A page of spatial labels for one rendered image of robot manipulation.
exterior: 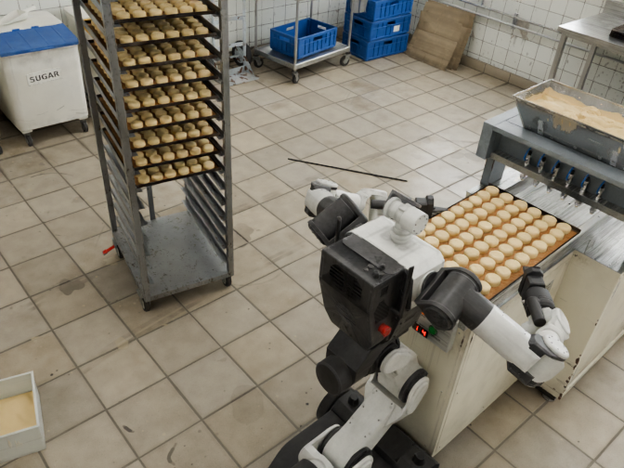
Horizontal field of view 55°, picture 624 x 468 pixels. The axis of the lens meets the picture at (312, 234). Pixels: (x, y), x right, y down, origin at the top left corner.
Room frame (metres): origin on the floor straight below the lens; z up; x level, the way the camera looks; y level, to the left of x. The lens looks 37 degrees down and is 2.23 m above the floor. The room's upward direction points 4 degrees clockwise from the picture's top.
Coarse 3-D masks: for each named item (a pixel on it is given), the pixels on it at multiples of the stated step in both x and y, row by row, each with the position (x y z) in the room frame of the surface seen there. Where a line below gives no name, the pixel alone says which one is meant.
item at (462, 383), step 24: (552, 264) 1.79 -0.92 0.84; (552, 288) 1.84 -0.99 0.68; (504, 312) 1.56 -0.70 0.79; (408, 336) 1.57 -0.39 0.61; (456, 336) 1.44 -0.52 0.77; (432, 360) 1.49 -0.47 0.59; (456, 360) 1.42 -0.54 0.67; (480, 360) 1.51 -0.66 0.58; (504, 360) 1.68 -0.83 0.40; (432, 384) 1.47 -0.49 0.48; (456, 384) 1.42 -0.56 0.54; (480, 384) 1.57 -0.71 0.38; (504, 384) 1.76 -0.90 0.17; (432, 408) 1.45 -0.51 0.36; (456, 408) 1.46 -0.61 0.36; (480, 408) 1.63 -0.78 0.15; (408, 432) 1.50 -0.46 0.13; (432, 432) 1.43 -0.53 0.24; (456, 432) 1.52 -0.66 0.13; (432, 456) 1.41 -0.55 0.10
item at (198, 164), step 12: (108, 132) 2.68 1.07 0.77; (120, 156) 2.45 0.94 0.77; (204, 156) 2.48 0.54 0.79; (156, 168) 2.34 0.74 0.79; (168, 168) 2.35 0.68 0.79; (180, 168) 2.35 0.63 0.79; (192, 168) 2.37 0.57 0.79; (204, 168) 2.40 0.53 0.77; (144, 180) 2.23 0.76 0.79; (156, 180) 2.26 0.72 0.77
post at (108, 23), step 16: (112, 32) 2.16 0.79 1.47; (112, 48) 2.16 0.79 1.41; (112, 64) 2.15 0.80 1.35; (112, 80) 2.15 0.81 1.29; (128, 144) 2.16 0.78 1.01; (128, 160) 2.16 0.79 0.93; (128, 176) 2.15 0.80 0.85; (128, 192) 2.16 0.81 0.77; (144, 256) 2.16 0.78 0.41; (144, 272) 2.16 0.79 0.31; (144, 288) 2.15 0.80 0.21
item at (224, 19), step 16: (224, 0) 2.39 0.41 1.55; (224, 16) 2.39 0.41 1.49; (224, 32) 2.39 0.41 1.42; (224, 48) 2.39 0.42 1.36; (224, 64) 2.39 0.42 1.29; (224, 80) 2.39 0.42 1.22; (224, 96) 2.39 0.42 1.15; (224, 112) 2.39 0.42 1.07; (224, 128) 2.39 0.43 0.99; (224, 144) 2.40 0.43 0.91; (224, 160) 2.40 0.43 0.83; (224, 176) 2.41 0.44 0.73
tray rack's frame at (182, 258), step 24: (72, 0) 2.67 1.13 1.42; (96, 120) 2.67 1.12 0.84; (168, 216) 2.85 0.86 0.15; (120, 240) 2.59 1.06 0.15; (168, 240) 2.62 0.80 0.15; (192, 240) 2.64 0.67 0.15; (168, 264) 2.42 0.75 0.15; (192, 264) 2.44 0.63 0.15; (216, 264) 2.45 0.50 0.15; (168, 288) 2.23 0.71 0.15
